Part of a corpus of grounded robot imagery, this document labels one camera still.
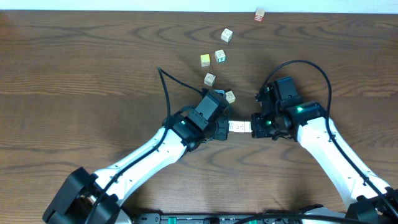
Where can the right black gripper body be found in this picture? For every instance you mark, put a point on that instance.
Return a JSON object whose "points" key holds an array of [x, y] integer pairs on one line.
{"points": [[267, 126]]}

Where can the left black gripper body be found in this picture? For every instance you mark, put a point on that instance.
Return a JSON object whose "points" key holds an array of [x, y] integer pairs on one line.
{"points": [[222, 134]]}

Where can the white block red side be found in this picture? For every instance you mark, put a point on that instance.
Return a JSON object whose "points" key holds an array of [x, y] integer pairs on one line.
{"points": [[231, 126]]}

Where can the white block orange print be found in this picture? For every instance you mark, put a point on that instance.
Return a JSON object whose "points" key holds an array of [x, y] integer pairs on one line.
{"points": [[239, 126]]}

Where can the white block red print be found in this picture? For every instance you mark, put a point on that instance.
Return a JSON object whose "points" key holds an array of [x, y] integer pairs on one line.
{"points": [[247, 127]]}

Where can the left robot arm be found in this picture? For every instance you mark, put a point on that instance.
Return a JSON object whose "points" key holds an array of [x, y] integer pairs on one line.
{"points": [[98, 197]]}

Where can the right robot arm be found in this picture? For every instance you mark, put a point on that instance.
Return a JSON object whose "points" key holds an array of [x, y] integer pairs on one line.
{"points": [[358, 186]]}

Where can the white block yellow print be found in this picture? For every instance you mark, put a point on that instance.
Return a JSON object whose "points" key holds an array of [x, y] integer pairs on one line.
{"points": [[230, 97]]}

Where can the white block with cross print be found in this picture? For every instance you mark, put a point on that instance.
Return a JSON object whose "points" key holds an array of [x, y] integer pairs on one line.
{"points": [[209, 79]]}

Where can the yellow wooden block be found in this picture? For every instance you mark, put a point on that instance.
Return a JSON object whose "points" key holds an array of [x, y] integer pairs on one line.
{"points": [[205, 60]]}

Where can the white block teal side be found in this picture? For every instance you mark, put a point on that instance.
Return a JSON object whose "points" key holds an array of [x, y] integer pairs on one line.
{"points": [[220, 56]]}

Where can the white block with green print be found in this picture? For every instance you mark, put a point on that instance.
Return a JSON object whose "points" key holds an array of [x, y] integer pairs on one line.
{"points": [[226, 35]]}

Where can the red block at table edge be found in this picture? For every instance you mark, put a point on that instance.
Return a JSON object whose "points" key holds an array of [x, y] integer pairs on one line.
{"points": [[259, 15]]}

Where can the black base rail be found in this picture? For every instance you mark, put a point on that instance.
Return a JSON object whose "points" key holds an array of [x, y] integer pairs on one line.
{"points": [[156, 218]]}

